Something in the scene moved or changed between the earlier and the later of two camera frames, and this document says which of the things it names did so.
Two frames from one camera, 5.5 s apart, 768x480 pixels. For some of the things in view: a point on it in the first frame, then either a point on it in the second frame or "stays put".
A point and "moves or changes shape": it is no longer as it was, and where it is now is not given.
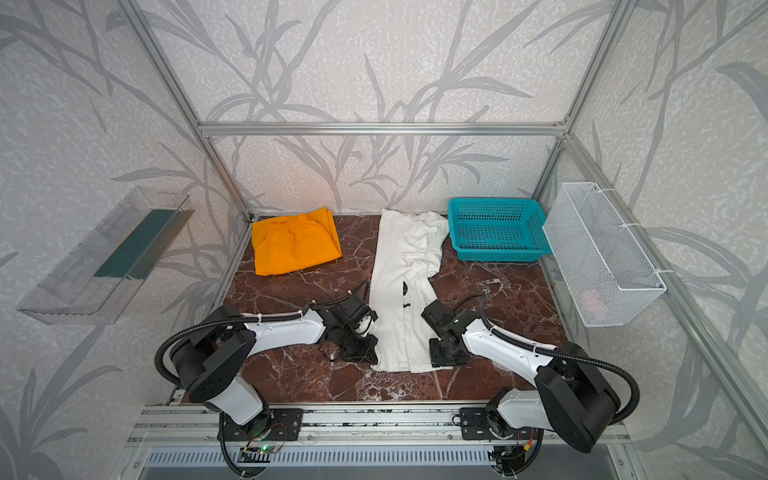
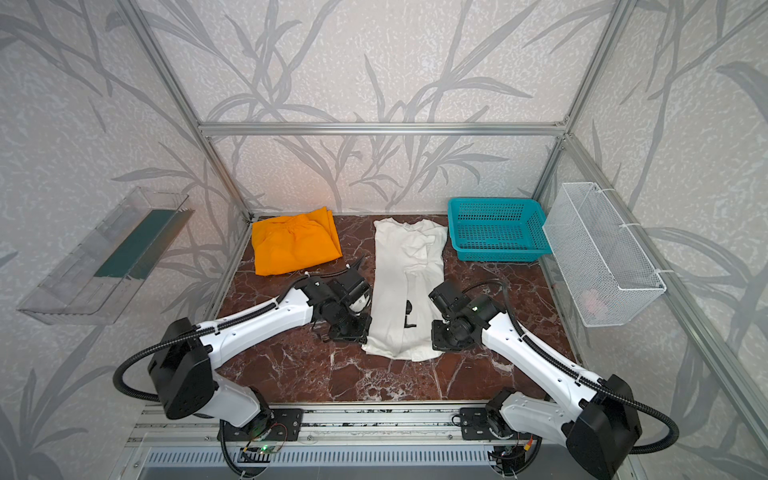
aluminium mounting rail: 329,423 stays put
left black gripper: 363,346 → 346,327
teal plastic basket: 498,229 stays put
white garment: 408,251 moves or changes shape
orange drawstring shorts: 287,243 stays put
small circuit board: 266,449 stays put
